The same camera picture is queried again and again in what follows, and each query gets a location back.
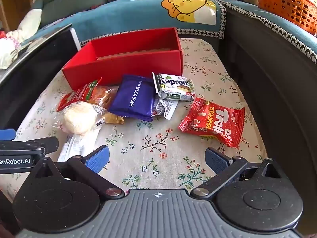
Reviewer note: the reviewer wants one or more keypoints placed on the white barcode snack packet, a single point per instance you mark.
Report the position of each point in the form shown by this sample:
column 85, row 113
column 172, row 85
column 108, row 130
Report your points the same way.
column 166, row 107

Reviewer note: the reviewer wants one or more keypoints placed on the red gummy candy packet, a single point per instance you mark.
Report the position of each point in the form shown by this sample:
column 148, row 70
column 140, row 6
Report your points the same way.
column 210, row 121

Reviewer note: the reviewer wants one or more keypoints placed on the clear white snack packet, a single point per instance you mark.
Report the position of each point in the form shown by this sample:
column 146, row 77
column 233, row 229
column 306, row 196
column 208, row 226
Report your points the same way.
column 74, row 146

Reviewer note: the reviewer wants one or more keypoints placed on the white red print plastic bag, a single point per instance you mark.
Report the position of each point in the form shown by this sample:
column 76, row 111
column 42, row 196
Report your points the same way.
column 7, row 52

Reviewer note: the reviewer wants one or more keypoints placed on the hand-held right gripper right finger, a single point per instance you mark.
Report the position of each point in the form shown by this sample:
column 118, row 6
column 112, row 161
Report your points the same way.
column 215, row 159

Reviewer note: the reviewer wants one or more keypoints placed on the white round bun packet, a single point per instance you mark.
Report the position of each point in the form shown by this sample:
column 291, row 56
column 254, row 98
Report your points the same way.
column 79, row 117

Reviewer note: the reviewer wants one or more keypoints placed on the cream cloth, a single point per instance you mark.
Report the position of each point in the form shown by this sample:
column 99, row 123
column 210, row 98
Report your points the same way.
column 29, row 24

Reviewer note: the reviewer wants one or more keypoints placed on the tan biscuit packet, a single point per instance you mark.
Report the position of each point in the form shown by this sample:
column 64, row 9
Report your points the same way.
column 113, row 119

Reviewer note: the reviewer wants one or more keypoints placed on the black glossy coffee table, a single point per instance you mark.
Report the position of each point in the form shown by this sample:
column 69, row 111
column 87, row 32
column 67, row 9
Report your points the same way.
column 37, row 79

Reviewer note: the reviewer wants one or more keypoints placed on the red spicy strip packet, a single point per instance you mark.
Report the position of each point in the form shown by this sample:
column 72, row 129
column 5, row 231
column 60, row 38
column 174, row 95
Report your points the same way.
column 74, row 95

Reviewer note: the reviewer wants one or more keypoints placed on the orange plastic basket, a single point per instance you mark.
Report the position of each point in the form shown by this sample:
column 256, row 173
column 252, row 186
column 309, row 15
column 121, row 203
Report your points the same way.
column 284, row 7

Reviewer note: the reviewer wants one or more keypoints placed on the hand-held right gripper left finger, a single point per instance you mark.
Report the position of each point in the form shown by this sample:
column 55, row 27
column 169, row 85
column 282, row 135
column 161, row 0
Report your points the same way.
column 97, row 159

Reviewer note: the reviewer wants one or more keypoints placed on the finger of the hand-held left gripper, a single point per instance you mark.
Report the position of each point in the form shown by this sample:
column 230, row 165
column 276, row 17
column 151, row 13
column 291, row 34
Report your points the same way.
column 7, row 134
column 37, row 145

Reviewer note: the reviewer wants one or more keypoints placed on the green white wafer packet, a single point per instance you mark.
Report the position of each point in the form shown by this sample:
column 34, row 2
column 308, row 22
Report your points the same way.
column 173, row 86

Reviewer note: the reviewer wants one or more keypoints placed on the teal lion print sofa cover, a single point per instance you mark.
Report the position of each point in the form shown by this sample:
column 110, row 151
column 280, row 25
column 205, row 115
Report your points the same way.
column 123, row 14

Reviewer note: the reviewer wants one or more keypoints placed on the grey green sofa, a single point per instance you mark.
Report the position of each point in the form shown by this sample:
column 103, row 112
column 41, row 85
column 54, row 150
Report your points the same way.
column 74, row 0

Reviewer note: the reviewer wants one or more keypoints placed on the purple wafer biscuit packet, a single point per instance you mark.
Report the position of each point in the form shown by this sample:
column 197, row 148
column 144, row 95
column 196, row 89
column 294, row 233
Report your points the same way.
column 133, row 99

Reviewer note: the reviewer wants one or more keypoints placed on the teal houndstooth border sofa cover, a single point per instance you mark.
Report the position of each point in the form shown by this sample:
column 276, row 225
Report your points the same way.
column 247, row 12

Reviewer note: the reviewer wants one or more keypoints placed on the round golden cake packet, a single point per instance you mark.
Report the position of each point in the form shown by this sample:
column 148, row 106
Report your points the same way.
column 104, row 96

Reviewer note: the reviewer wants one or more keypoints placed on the red cardboard box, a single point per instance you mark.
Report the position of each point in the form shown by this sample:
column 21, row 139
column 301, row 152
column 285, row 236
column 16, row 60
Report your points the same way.
column 123, row 67

